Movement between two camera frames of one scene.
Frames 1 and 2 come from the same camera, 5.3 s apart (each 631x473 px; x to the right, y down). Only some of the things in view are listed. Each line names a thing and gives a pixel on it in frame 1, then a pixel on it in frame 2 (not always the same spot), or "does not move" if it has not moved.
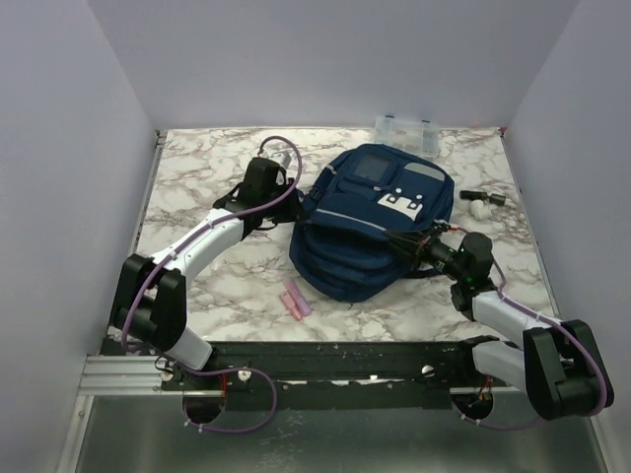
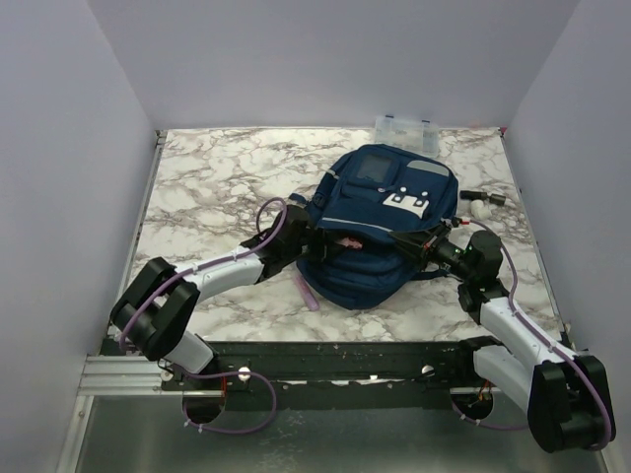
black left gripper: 294,210 -> 322,248
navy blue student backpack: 352,194 does not move
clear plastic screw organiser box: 418,136 does not move
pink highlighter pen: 298,298 -> 307,294
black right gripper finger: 413,239 does not move
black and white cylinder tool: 495,198 does not move
